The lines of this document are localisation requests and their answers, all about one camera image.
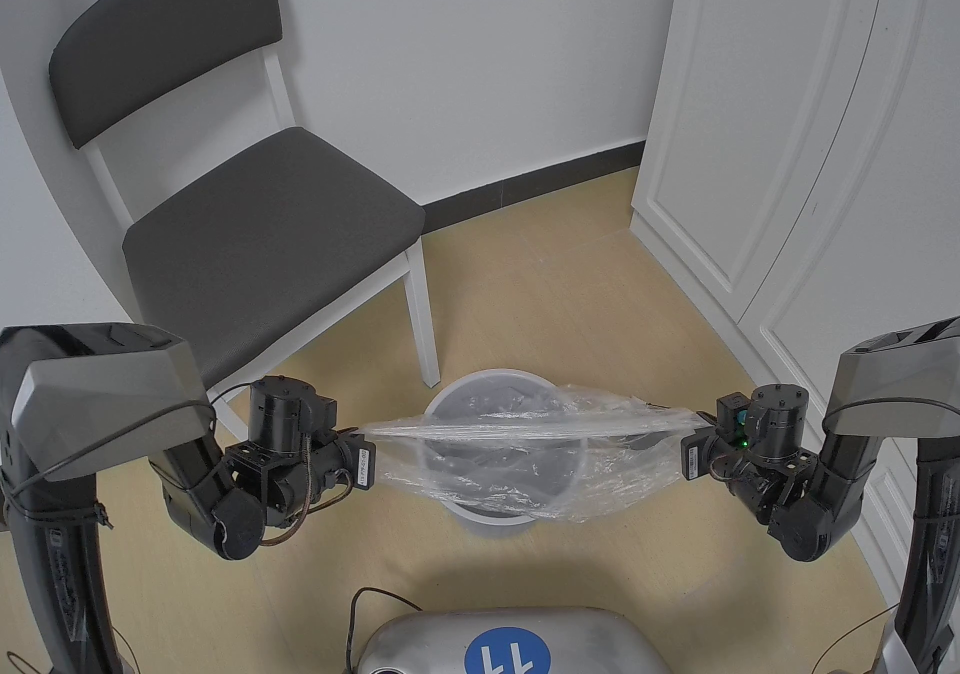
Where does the white trash bin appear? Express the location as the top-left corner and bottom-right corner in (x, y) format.
(421, 368), (573, 542)

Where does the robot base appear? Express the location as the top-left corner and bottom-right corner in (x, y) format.
(354, 606), (663, 674)

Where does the grey and white chair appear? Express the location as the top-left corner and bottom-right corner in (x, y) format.
(48, 0), (442, 408)

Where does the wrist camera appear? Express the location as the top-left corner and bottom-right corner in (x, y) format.
(715, 392), (753, 444)
(298, 392), (339, 436)

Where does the black cable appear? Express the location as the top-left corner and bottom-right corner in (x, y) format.
(816, 602), (903, 674)
(343, 586), (424, 674)

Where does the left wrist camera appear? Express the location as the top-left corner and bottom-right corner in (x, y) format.
(298, 392), (339, 436)

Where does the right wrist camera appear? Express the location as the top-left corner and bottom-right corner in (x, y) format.
(715, 392), (753, 444)

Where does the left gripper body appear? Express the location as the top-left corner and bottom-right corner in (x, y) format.
(306, 428), (378, 501)

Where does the white wardrobe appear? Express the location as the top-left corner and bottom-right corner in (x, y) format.
(630, 0), (960, 608)

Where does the clear plastic bag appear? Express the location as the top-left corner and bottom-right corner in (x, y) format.
(357, 380), (711, 526)

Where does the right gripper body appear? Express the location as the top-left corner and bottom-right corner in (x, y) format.
(679, 429), (751, 499)

